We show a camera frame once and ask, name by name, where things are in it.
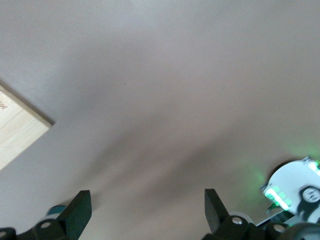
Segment dark teal mug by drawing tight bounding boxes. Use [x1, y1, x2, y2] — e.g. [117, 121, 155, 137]
[47, 204, 68, 219]

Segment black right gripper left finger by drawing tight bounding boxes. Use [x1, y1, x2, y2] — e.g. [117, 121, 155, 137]
[16, 190, 91, 240]

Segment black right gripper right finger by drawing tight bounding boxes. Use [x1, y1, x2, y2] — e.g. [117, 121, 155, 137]
[202, 188, 267, 240]

